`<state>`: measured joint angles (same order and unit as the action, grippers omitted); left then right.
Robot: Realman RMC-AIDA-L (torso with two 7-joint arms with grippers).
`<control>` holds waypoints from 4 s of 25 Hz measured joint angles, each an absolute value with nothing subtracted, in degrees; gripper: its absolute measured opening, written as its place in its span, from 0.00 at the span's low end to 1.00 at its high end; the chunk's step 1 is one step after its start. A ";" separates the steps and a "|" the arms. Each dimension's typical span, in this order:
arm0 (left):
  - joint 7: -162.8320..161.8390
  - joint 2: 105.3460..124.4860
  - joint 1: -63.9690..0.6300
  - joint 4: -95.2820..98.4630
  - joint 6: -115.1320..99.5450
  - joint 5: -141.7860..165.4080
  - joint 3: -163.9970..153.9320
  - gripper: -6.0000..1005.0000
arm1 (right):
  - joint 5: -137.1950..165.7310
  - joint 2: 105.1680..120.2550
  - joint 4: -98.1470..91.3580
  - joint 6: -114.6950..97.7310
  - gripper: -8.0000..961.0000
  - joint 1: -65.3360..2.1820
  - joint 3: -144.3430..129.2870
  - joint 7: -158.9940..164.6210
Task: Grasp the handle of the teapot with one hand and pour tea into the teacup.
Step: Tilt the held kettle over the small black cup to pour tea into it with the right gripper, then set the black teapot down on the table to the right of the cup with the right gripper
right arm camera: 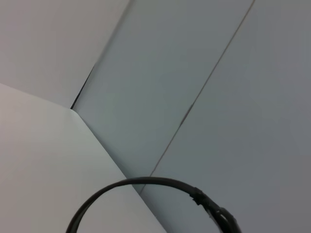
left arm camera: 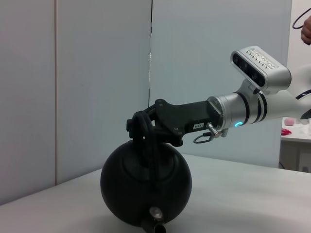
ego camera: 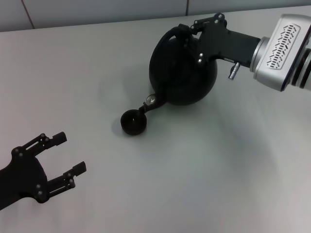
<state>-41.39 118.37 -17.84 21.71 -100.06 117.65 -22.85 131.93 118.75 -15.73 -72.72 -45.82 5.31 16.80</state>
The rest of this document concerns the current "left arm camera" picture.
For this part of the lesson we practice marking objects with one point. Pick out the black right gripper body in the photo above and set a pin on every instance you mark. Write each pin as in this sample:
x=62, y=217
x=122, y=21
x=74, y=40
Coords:
x=189, y=116

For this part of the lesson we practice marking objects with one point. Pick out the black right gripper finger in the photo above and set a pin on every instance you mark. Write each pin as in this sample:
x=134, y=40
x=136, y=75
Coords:
x=130, y=127
x=162, y=133

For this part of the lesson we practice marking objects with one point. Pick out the black round teapot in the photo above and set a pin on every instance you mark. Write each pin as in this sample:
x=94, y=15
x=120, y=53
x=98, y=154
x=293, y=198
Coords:
x=145, y=184

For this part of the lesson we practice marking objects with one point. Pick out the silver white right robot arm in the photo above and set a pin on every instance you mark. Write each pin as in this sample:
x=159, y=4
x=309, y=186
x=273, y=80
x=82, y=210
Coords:
x=243, y=109

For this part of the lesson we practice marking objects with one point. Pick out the person hand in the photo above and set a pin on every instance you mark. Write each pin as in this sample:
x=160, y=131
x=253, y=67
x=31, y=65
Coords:
x=306, y=31

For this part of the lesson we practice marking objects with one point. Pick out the small red object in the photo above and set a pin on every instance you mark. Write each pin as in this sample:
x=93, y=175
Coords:
x=286, y=132

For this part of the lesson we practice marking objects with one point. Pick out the small pink object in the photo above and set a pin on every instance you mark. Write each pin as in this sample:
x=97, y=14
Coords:
x=289, y=121

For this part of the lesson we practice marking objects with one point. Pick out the white side table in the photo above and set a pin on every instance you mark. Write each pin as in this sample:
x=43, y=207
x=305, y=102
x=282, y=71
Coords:
x=295, y=150

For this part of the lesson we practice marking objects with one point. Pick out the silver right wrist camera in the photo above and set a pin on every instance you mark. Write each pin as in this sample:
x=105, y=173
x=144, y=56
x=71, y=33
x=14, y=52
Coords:
x=262, y=70

